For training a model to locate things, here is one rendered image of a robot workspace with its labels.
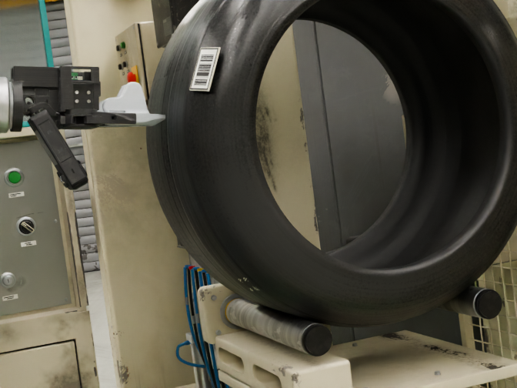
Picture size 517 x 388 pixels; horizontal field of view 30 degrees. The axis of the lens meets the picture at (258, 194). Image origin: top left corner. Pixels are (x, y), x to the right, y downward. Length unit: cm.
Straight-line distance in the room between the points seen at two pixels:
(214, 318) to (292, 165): 31
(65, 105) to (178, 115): 15
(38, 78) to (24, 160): 66
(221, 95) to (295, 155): 47
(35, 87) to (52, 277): 73
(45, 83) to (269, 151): 51
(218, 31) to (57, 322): 84
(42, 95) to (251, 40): 29
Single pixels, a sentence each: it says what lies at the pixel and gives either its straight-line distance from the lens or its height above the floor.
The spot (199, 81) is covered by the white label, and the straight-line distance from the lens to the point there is 129.
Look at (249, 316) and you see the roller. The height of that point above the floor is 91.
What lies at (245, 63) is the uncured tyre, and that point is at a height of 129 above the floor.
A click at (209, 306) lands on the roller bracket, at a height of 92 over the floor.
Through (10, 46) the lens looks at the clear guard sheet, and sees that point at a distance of 197.
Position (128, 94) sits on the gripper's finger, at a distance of 135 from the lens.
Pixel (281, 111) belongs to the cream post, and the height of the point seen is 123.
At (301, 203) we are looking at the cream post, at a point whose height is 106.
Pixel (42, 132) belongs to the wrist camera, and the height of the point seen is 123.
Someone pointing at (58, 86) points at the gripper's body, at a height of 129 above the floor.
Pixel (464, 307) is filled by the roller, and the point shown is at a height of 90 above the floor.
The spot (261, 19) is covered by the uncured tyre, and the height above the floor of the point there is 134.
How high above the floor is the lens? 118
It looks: 3 degrees down
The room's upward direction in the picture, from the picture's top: 7 degrees counter-clockwise
